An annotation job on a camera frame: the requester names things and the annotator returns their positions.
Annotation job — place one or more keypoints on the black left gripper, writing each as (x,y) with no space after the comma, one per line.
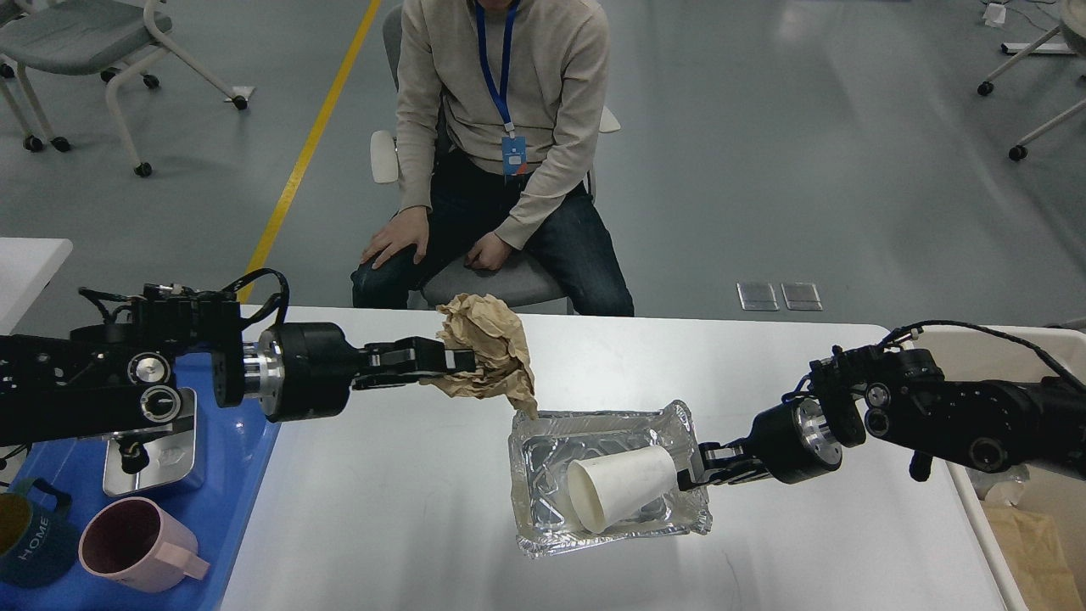
(301,371)

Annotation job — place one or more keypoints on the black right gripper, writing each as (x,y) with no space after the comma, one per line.
(791,442)

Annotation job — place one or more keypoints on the brown paper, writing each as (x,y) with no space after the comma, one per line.
(494,333)

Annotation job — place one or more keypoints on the white paper cup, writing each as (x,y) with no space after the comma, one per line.
(606,489)

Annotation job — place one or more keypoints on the aluminium foil tray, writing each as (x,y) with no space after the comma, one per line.
(541,450)

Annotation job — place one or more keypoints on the stainless steel rectangular container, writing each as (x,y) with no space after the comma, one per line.
(176,457)

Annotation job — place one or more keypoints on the pink mug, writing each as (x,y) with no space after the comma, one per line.
(136,543)

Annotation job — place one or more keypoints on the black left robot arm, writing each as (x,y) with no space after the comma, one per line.
(117,379)

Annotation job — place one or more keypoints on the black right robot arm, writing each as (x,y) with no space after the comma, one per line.
(900,395)

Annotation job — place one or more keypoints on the grey office chair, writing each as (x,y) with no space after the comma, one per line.
(501,288)

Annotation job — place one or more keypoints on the metal floor socket plate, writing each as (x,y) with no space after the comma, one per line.
(757,296)

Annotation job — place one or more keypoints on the blue plastic tray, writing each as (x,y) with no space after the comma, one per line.
(236,443)

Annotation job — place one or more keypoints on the clear plastic bag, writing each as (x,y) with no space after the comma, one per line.
(1006,487)

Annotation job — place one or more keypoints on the beige plastic bin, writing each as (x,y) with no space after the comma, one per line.
(964,354)

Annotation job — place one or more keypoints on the seated person beige sweater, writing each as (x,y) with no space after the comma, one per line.
(509,127)

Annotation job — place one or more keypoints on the white side table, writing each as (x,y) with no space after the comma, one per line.
(27,266)

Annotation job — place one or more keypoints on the grey chair far left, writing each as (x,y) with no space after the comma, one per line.
(88,37)

